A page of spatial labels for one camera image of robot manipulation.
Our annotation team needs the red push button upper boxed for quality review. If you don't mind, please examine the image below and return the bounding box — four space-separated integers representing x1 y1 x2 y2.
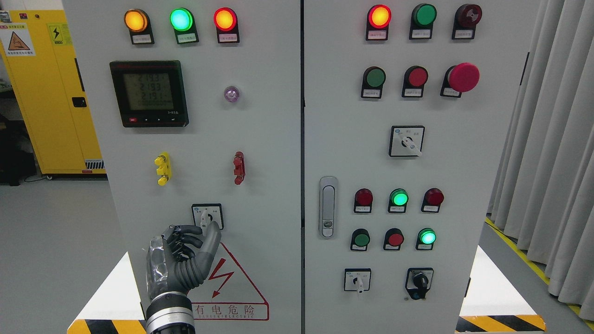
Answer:
401 65 428 98

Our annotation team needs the dark red indicator right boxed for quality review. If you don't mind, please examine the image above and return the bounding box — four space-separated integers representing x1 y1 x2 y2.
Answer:
421 188 444 213

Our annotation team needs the dark red indicator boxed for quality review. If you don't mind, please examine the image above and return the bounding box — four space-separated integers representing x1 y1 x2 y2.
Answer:
354 188 374 214
421 188 444 213

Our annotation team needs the green indicator light top right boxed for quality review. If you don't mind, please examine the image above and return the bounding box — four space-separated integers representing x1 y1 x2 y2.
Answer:
409 3 437 40

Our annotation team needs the white rotary selector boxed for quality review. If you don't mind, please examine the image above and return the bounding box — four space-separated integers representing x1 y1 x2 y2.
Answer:
343 268 372 293
388 125 425 158

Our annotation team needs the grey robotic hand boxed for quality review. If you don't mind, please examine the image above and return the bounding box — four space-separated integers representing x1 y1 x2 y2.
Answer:
146 221 221 300

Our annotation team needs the grey curtain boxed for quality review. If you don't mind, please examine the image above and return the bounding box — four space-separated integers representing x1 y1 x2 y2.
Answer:
488 0 594 321

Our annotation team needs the grey electrical control cabinet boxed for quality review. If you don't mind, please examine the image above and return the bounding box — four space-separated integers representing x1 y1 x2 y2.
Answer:
62 0 543 334

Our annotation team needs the dark red buzzer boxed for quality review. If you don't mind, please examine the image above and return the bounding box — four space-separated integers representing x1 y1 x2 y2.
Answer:
451 4 483 40

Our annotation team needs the green push button lower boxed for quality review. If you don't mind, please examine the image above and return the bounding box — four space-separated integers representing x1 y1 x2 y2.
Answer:
350 228 370 251

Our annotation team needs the black knob selector switch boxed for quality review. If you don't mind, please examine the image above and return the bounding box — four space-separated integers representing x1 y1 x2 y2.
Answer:
405 268 434 300

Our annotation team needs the black digital power meter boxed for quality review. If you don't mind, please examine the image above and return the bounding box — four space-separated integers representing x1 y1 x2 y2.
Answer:
110 60 189 128

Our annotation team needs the small clear lamp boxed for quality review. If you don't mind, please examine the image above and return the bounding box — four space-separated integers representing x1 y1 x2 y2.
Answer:
224 85 240 103

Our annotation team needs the red terminal connector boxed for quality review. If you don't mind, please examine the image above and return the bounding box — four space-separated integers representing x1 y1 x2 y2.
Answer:
233 151 246 185

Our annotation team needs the white rotary selector upper right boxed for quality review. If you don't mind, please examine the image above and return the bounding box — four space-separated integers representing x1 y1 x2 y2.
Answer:
388 125 425 158

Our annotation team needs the green indicator light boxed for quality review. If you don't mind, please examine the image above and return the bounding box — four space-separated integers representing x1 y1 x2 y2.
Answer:
169 7 200 45
409 3 437 40

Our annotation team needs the silver door handle lock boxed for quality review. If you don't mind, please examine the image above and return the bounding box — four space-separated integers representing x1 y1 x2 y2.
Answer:
318 177 338 238

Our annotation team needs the green indicator light top left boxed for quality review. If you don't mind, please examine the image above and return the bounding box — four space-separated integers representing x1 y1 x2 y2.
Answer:
169 7 200 45

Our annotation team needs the red indicator light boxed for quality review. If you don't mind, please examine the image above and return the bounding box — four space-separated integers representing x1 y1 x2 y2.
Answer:
213 7 240 44
365 4 392 41

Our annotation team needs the red emergency stop button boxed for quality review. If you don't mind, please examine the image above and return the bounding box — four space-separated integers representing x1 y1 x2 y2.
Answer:
440 63 481 98

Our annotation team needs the lit green push button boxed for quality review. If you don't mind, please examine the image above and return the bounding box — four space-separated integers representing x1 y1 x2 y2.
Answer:
415 228 437 251

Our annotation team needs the green push button upper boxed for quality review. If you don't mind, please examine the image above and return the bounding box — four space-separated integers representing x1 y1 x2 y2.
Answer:
360 66 386 99

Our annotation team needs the yellow safety cabinet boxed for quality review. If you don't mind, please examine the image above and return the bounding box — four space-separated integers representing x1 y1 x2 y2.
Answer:
1 10 106 176

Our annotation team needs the lit green indicator middle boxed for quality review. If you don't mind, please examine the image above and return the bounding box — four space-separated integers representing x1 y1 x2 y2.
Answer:
387 188 409 214

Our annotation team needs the red indicator light top right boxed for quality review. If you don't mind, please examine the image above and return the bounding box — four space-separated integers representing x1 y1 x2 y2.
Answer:
365 4 392 41

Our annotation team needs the red push button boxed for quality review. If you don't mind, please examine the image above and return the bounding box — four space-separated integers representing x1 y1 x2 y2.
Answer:
383 228 405 251
401 65 428 98

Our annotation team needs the white rotary light switch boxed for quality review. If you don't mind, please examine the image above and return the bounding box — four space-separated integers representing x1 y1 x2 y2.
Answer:
191 203 225 230

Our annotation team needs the amber indicator light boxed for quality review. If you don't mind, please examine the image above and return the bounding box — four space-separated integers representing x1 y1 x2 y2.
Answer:
124 8 155 45

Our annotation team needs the red push button lower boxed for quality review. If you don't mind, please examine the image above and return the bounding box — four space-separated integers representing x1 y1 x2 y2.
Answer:
383 228 405 251

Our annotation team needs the yellow terminal connector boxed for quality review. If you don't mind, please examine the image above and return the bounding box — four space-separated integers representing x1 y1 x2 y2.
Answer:
154 152 172 186

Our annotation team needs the dark red indicator left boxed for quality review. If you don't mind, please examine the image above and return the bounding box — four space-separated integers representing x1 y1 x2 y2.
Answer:
354 188 374 214

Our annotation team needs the red indicator light top left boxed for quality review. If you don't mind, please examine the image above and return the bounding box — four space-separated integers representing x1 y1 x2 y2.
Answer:
213 7 240 44

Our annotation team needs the white rotary selector lower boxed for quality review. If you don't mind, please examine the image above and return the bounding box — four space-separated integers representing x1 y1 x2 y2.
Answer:
343 268 372 293

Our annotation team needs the red electric danger sticker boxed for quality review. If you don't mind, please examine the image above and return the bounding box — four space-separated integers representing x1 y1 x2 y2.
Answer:
188 243 270 321

